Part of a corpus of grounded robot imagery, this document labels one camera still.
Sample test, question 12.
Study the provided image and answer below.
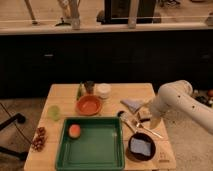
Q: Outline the green plastic tray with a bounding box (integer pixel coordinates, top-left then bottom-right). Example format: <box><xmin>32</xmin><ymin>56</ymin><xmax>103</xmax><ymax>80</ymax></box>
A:
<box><xmin>55</xmin><ymin>117</ymin><xmax>125</xmax><ymax>171</ymax></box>

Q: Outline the black chair base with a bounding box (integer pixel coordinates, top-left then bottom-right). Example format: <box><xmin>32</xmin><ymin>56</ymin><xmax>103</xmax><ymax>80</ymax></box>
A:
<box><xmin>0</xmin><ymin>113</ymin><xmax>28</xmax><ymax>161</ymax></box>

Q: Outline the black cabinet under window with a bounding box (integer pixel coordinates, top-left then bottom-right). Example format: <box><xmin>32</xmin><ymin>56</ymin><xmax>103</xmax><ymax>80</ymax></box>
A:
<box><xmin>96</xmin><ymin>0</ymin><xmax>161</xmax><ymax>25</ymax></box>

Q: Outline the orange peach fruit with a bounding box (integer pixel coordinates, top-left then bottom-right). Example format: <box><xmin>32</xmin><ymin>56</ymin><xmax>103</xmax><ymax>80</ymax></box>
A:
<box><xmin>68</xmin><ymin>124</ymin><xmax>81</xmax><ymax>138</ymax></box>

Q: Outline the dark grey cup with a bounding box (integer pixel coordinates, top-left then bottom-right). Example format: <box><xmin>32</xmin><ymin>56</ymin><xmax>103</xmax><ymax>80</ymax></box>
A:
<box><xmin>84</xmin><ymin>81</ymin><xmax>95</xmax><ymax>94</ymax></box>

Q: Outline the pastry brush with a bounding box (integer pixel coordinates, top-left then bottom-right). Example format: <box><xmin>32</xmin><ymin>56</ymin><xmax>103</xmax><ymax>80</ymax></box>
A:
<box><xmin>117</xmin><ymin>111</ymin><xmax>137</xmax><ymax>133</ymax></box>

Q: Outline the silver fork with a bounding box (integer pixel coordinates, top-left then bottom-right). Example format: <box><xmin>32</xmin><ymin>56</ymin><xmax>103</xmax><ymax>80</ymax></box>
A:
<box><xmin>135</xmin><ymin>122</ymin><xmax>163</xmax><ymax>139</ymax></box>

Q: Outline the grey folded cloth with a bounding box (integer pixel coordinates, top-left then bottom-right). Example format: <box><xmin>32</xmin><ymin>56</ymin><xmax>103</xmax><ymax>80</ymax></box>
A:
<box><xmin>121</xmin><ymin>99</ymin><xmax>145</xmax><ymax>114</ymax></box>

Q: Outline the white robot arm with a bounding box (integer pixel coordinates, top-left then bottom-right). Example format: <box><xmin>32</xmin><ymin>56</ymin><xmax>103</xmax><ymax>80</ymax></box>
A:
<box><xmin>149</xmin><ymin>80</ymin><xmax>213</xmax><ymax>135</ymax></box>

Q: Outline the black frying pan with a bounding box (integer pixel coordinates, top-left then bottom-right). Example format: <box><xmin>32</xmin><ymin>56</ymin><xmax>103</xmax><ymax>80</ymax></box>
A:
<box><xmin>128</xmin><ymin>133</ymin><xmax>156</xmax><ymax>161</ymax></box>

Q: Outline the green plastic cup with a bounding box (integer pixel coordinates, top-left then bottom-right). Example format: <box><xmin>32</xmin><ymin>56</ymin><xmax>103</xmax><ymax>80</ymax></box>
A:
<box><xmin>47</xmin><ymin>105</ymin><xmax>60</xmax><ymax>121</ymax></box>

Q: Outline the orange bowl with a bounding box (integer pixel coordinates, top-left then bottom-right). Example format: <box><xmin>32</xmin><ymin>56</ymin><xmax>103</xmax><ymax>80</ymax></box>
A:
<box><xmin>76</xmin><ymin>95</ymin><xmax>102</xmax><ymax>116</ymax></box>

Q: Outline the black chalkboard eraser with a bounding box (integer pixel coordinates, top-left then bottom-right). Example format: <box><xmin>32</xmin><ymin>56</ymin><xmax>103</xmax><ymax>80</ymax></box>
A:
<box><xmin>138</xmin><ymin>110</ymin><xmax>152</xmax><ymax>121</ymax></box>

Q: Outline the blue sponge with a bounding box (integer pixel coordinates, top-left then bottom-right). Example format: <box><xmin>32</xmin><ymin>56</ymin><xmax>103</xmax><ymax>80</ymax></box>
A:
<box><xmin>130</xmin><ymin>138</ymin><xmax>151</xmax><ymax>156</ymax></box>

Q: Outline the white paper cup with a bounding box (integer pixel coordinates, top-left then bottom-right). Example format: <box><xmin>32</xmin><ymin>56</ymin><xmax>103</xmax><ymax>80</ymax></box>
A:
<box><xmin>97</xmin><ymin>83</ymin><xmax>111</xmax><ymax>99</ymax></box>

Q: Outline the red grape bunch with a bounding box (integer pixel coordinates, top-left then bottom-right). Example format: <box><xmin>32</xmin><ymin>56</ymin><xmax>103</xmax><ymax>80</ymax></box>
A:
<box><xmin>32</xmin><ymin>127</ymin><xmax>46</xmax><ymax>151</ymax></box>

